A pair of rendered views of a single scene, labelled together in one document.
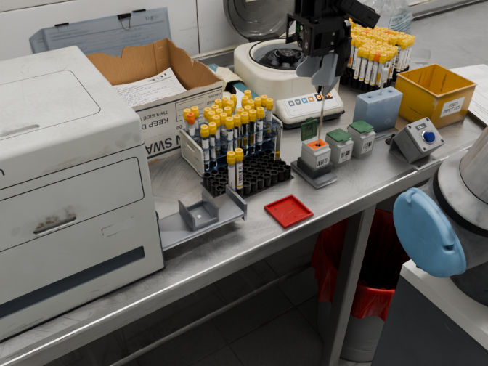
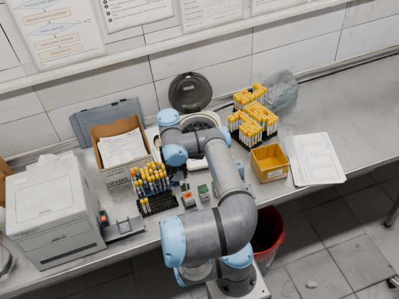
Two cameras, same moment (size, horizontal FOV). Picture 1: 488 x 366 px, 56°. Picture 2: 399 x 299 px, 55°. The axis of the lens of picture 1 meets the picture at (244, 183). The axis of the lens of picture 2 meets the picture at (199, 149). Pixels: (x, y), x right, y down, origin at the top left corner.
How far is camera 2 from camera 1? 0.95 m
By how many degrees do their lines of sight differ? 16
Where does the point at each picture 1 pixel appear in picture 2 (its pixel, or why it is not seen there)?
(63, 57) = (68, 165)
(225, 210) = (136, 225)
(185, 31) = (150, 104)
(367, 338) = not seen: hidden behind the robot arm
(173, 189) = (123, 204)
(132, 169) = (85, 222)
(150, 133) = (116, 176)
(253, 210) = (153, 223)
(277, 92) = not seen: hidden behind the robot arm
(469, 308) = (214, 291)
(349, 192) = not seen: hidden behind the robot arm
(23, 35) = (66, 117)
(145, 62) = (125, 125)
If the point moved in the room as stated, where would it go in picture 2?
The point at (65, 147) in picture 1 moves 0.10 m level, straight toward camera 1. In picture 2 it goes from (59, 220) to (57, 245)
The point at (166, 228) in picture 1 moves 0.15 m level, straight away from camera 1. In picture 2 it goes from (110, 231) to (115, 200)
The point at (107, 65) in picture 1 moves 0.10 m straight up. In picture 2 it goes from (105, 129) to (100, 114)
